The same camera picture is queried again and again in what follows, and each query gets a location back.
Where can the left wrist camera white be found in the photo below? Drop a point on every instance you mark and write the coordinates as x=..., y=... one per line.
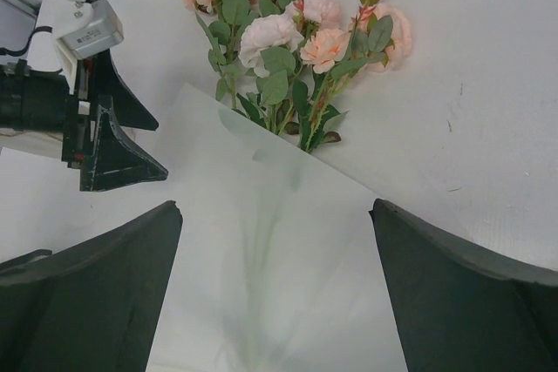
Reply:
x=83, y=29

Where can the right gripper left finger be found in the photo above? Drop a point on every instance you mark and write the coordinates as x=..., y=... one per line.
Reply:
x=91, y=307

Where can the white wrapping paper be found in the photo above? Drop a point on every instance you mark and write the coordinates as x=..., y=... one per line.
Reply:
x=277, y=267

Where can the pink flower bouquet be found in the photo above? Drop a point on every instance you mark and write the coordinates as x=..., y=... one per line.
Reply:
x=281, y=63

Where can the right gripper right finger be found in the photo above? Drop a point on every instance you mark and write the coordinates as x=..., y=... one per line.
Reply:
x=459, y=306

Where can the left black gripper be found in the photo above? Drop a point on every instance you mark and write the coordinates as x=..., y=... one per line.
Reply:
x=92, y=137

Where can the left aluminium frame post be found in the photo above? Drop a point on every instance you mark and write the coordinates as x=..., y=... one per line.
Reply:
x=30, y=8

